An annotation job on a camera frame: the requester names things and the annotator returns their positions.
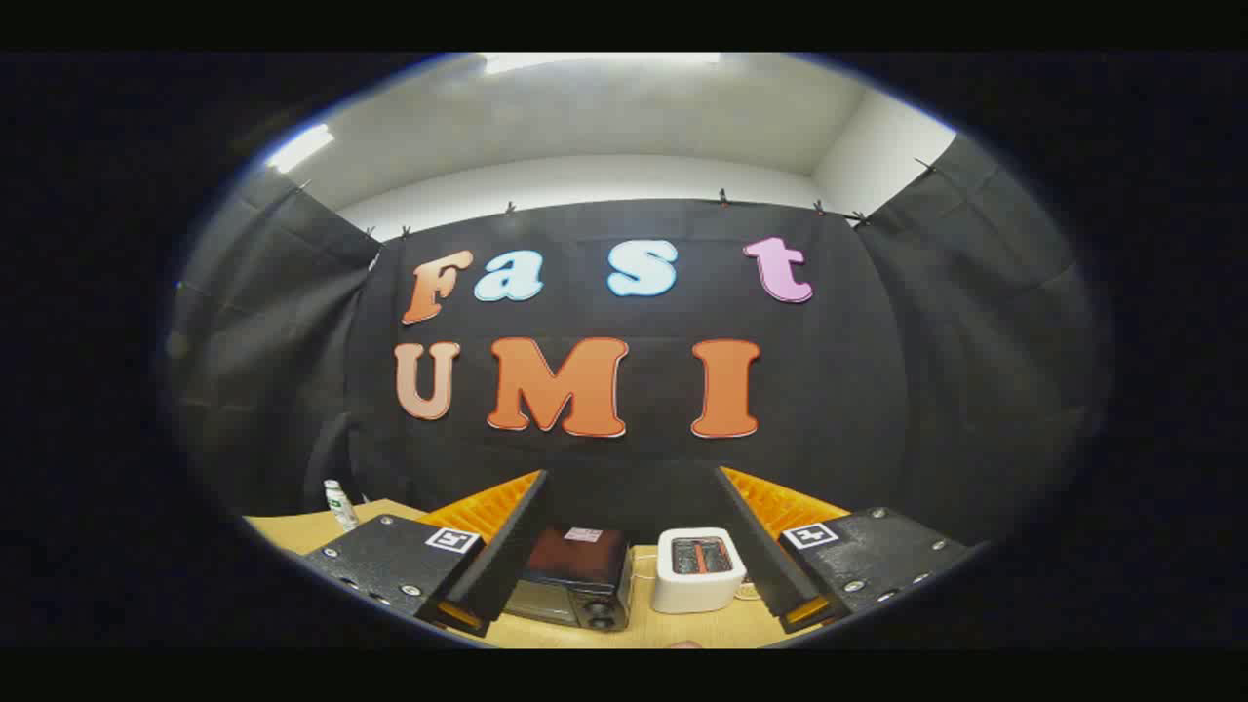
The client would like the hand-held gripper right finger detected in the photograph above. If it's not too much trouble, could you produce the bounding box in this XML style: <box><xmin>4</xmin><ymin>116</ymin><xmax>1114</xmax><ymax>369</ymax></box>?
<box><xmin>712</xmin><ymin>466</ymin><xmax>976</xmax><ymax>635</ymax></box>

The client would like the small white green-label bottle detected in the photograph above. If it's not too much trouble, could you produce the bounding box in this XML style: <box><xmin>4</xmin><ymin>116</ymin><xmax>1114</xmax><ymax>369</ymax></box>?
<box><xmin>323</xmin><ymin>479</ymin><xmax>360</xmax><ymax>532</ymax></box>

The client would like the black toaster oven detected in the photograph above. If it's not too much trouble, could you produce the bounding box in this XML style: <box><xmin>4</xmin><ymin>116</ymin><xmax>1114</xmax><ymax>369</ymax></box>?
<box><xmin>502</xmin><ymin>526</ymin><xmax>635</xmax><ymax>633</ymax></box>

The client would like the white pop-up toaster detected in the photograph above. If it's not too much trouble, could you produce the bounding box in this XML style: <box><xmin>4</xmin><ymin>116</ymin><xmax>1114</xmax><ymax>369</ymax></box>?
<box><xmin>650</xmin><ymin>527</ymin><xmax>749</xmax><ymax>615</ymax></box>

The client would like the ceiling light panel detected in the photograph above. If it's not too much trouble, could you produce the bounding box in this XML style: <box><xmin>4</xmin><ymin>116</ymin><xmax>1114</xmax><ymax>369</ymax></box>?
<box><xmin>483</xmin><ymin>53</ymin><xmax>722</xmax><ymax>76</ymax></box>
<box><xmin>265</xmin><ymin>124</ymin><xmax>335</xmax><ymax>175</ymax></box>

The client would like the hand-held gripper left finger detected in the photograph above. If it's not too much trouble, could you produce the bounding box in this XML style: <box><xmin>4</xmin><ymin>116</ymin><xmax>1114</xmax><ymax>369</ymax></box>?
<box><xmin>302</xmin><ymin>470</ymin><xmax>552</xmax><ymax>640</ymax></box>

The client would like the black backdrop cloth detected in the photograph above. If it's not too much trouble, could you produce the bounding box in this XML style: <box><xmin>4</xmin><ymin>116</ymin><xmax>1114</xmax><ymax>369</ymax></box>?
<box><xmin>171</xmin><ymin>132</ymin><xmax>1112</xmax><ymax>547</ymax></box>

